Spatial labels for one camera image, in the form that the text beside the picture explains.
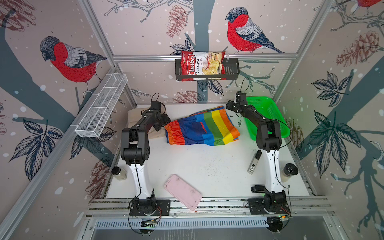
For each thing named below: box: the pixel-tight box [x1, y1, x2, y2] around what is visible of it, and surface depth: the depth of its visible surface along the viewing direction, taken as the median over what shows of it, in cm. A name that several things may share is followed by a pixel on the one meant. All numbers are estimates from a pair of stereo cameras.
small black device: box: [250, 185, 266, 193], surface depth 79 cm
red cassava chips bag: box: [181, 50, 227, 82], surface depth 90 cm
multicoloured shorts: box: [164, 105, 241, 146], surface depth 100 cm
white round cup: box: [281, 163, 299, 183], surface depth 77 cm
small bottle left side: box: [111, 166, 128, 181], surface depth 79 cm
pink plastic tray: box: [164, 174, 202, 211], surface depth 79 cm
